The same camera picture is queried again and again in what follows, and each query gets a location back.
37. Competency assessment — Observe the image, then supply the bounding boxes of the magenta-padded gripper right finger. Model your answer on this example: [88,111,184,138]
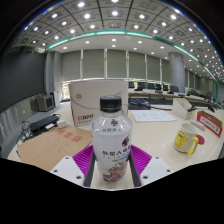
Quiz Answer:
[128,144,176,188]

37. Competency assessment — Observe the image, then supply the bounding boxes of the white remote control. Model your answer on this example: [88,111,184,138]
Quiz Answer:
[189,119,207,132]

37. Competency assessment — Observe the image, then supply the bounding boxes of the round ceiling lights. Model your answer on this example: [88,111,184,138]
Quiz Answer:
[19,0,224,81]

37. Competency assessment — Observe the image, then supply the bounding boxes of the white mug with yellow handle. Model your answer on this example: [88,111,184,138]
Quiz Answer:
[173,122,200,156]

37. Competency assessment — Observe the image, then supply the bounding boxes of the black bag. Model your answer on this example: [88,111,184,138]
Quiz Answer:
[128,96,152,111]

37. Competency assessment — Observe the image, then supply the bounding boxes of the clear bottle with white label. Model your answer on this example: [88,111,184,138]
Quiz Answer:
[89,95,134,183]

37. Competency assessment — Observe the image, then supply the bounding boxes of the row of black office chairs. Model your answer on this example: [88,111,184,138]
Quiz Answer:
[128,80,181,94]

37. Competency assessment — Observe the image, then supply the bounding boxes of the open cardboard box, red side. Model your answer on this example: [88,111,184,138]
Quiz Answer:
[196,110,224,138]

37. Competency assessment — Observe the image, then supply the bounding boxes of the black desk device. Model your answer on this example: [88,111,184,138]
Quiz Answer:
[29,114,61,134]

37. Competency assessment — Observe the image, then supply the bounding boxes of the grey box monitor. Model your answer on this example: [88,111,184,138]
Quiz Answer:
[33,94,56,113]

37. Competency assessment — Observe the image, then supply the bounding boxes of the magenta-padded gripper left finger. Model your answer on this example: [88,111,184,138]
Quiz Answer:
[49,144,98,188]

